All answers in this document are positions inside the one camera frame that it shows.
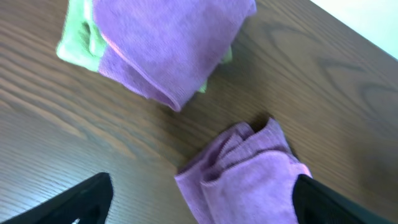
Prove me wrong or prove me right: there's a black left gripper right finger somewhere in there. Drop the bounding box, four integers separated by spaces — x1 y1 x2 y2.
292 174 392 224

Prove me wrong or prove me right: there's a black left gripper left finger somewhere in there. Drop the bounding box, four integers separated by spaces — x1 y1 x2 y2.
3 172 113 224

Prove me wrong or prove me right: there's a purple microfiber cloth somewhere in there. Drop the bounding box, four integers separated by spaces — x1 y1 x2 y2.
175 119 310 223

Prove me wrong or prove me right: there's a folded green cloth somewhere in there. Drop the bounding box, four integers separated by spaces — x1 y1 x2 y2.
55 0 233 94

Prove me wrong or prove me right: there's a folded purple cloth on stack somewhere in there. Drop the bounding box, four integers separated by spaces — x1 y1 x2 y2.
93 0 256 111

